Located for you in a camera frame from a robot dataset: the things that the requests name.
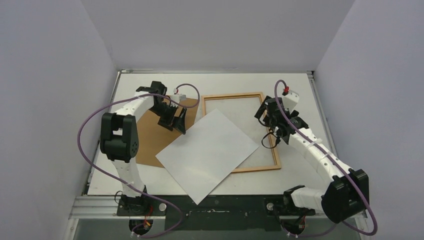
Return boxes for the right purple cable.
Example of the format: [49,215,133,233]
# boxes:
[274,79,379,239]

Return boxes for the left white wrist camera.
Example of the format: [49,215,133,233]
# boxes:
[169,88,187,103]

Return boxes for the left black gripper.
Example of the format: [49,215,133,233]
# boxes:
[149,102,187,135]

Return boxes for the brown cardboard backing board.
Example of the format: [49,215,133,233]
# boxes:
[135,110,182,168]

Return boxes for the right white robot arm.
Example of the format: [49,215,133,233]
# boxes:
[254,96,369,224]

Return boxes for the aluminium rail front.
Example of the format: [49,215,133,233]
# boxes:
[67,195,368,228]

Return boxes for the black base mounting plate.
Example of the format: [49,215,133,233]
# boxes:
[116,195,316,231]

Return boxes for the wooden picture frame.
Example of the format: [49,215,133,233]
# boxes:
[201,92,282,174]

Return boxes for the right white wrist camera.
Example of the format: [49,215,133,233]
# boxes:
[282,86,300,113]

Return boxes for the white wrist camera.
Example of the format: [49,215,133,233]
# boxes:
[282,86,300,113]
[169,88,187,103]

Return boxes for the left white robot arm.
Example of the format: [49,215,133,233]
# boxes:
[99,81,187,216]

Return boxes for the printed plant photo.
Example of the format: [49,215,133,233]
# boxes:
[156,109,259,205]

